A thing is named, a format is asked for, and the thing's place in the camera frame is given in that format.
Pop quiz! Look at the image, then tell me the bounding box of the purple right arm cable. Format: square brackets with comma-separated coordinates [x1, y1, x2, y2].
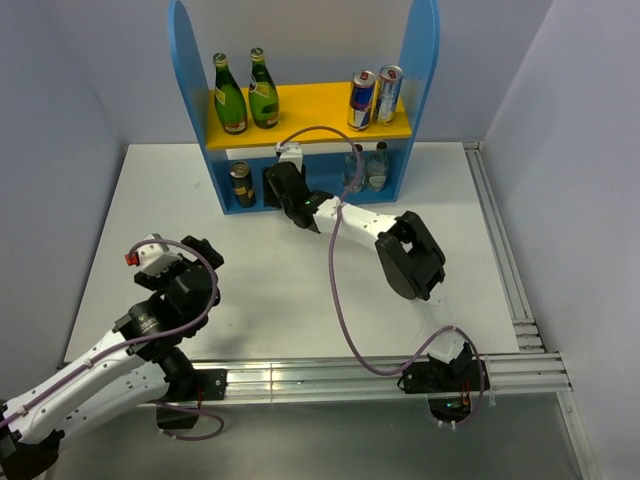
[277, 124, 486, 429]

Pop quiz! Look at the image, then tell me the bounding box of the clear glass bottle left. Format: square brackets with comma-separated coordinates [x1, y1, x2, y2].
[342, 144, 366, 193]

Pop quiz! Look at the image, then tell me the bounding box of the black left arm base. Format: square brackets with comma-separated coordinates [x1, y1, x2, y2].
[156, 368, 227, 434]

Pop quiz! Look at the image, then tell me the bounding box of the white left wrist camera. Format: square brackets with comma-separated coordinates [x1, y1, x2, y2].
[124, 243, 181, 277]

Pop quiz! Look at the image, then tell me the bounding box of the green Perrier bottle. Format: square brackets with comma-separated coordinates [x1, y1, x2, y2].
[248, 47, 280, 129]
[213, 52, 248, 135]

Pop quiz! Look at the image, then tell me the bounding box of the silver white energy can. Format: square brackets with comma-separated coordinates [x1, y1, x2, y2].
[375, 65, 404, 125]

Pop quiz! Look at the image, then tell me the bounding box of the clear glass bottle right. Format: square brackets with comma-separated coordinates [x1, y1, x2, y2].
[365, 141, 390, 191]

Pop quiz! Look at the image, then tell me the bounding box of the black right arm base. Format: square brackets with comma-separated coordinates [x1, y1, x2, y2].
[396, 353, 490, 423]

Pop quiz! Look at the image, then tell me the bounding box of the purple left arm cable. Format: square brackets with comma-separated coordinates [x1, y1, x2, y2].
[0, 238, 224, 431]

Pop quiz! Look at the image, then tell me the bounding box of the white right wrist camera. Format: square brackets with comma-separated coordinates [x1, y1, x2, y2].
[275, 141, 304, 172]

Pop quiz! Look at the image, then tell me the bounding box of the silver blue energy can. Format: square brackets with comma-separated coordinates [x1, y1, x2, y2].
[348, 70, 376, 131]

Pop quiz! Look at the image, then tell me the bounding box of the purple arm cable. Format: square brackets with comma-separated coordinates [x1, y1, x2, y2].
[277, 124, 486, 429]
[0, 238, 224, 431]

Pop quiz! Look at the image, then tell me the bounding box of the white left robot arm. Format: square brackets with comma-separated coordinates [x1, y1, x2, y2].
[1, 234, 224, 479]

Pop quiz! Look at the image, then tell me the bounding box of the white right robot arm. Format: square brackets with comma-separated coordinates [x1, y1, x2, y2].
[262, 161, 474, 390]

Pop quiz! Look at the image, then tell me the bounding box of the aluminium mounting rail frame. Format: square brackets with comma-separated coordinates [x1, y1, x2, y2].
[24, 141, 596, 480]

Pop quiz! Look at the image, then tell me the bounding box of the clear glass bottle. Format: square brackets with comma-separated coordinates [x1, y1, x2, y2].
[342, 144, 366, 193]
[365, 141, 390, 191]

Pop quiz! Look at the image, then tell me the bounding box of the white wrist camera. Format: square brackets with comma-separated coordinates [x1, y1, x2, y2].
[124, 243, 181, 277]
[275, 141, 304, 172]

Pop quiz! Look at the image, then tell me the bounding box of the blue and yellow shelf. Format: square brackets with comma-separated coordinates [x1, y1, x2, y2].
[168, 1, 441, 214]

